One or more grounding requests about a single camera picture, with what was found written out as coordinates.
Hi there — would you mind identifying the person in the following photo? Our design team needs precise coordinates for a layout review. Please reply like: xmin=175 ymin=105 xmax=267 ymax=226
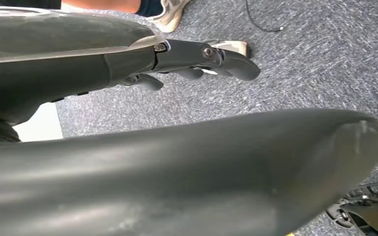
xmin=0 ymin=0 xmax=164 ymax=18

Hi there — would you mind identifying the beige patterned shoe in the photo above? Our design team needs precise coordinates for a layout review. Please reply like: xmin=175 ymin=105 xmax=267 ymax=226
xmin=202 ymin=39 xmax=251 ymax=75
xmin=146 ymin=0 xmax=192 ymax=33

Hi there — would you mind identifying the white panel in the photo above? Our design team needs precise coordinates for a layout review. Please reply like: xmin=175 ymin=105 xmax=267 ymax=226
xmin=12 ymin=102 xmax=64 ymax=143

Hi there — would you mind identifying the black caster wheel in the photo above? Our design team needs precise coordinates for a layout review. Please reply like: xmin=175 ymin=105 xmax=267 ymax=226
xmin=325 ymin=203 xmax=355 ymax=229

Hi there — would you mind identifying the thin black cable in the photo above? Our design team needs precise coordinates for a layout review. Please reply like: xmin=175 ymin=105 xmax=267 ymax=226
xmin=245 ymin=0 xmax=284 ymax=33

